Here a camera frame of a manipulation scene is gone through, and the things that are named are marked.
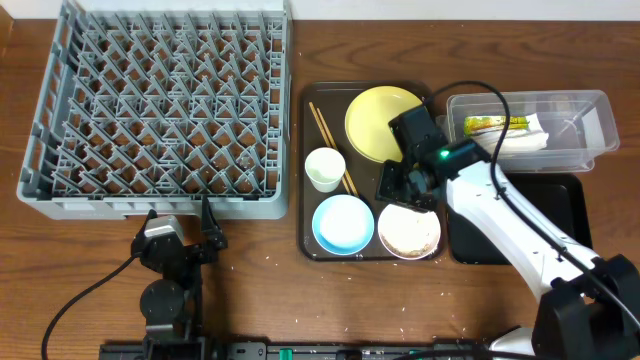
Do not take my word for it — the blue bowl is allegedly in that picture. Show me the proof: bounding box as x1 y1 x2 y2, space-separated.
311 194 375 256

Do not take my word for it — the white cup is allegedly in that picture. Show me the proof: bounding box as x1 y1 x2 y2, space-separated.
304 147 346 193

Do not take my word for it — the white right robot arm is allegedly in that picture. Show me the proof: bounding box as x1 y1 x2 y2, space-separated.
376 140 639 359

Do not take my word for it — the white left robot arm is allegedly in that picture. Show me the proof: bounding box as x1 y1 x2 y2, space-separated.
131 197 227 359

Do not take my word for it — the crumpled white wrapper waste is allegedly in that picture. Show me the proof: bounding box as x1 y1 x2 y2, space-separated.
464 114 549 154

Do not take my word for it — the clear plastic waste bin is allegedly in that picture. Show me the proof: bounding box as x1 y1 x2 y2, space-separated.
437 90 620 173

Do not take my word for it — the black waste tray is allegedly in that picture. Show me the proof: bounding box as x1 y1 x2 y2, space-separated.
447 173 593 265

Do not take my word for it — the yellow plate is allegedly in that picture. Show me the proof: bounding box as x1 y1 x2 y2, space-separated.
345 86 422 163

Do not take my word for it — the dark brown serving tray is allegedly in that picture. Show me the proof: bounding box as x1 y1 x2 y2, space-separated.
297 80 430 262

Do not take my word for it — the right wooden chopstick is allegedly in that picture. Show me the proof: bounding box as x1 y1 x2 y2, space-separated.
316 107 359 197

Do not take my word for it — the grey dish rack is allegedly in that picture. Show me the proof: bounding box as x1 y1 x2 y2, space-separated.
17 1 292 220

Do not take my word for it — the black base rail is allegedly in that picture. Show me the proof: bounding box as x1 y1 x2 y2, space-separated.
98 342 486 360

